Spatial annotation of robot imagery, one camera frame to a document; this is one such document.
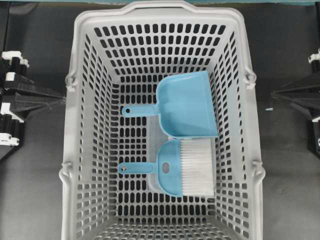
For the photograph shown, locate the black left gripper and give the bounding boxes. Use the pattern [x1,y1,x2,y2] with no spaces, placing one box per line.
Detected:
[0,50,66,162]

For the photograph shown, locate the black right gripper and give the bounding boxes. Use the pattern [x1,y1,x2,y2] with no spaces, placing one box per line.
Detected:
[271,49,320,153]

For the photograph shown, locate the grey plastic shopping basket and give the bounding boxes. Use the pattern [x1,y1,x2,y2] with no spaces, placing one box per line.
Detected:
[59,0,266,240]

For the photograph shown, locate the blue hand brush white bristles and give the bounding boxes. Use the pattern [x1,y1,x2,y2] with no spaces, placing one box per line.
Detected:
[118,138,216,198]

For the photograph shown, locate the blue plastic dustpan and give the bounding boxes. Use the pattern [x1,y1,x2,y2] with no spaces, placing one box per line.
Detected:
[121,70,218,139]

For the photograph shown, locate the black cable on table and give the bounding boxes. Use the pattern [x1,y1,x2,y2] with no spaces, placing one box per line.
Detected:
[1,4,13,53]

